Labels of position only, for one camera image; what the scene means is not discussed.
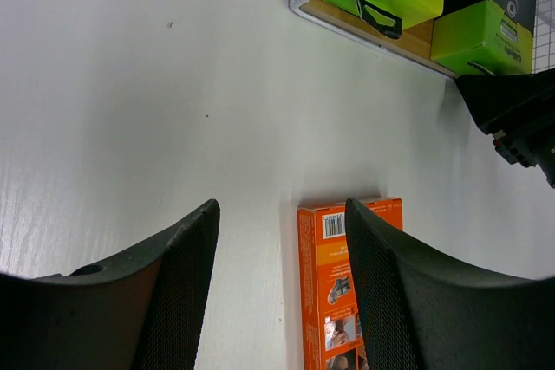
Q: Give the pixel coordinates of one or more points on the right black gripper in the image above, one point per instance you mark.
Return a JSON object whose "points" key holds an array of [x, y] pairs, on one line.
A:
{"points": [[517, 110]]}

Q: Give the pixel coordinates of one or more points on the orange razor box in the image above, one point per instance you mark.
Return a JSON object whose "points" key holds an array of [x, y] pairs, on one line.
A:
{"points": [[332, 335]]}

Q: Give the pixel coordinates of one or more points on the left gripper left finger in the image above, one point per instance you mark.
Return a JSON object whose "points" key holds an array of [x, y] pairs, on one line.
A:
{"points": [[141, 308]]}

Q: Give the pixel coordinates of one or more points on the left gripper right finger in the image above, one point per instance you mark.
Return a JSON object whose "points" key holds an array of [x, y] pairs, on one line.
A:
{"points": [[422, 309]]}

